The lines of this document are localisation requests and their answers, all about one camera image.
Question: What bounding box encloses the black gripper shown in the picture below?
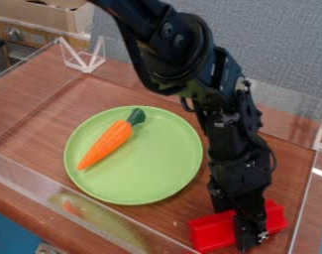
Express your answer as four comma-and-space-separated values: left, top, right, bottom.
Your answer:
209, 137, 277, 252

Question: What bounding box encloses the red plastic block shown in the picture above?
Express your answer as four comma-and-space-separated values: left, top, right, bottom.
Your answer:
189, 199, 289, 253

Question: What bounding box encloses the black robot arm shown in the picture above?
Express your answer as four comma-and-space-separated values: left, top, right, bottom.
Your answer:
87, 0, 277, 251

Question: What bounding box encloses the green round plate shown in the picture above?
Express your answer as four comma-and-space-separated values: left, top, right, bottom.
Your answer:
65, 106, 203, 205

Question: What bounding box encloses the orange toy carrot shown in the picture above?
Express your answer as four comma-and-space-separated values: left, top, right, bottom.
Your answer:
78, 108, 146, 171

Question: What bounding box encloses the cardboard box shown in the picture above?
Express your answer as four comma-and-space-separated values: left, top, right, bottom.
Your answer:
0, 0, 94, 34

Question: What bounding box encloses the wooden cabinet with knob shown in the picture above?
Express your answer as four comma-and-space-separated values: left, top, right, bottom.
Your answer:
0, 17, 90, 64

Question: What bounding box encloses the clear acrylic tray enclosure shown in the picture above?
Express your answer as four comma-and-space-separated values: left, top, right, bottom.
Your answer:
0, 42, 322, 254

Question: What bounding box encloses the clear acrylic triangle bracket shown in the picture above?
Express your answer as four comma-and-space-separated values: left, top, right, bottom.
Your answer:
57, 37, 106, 73

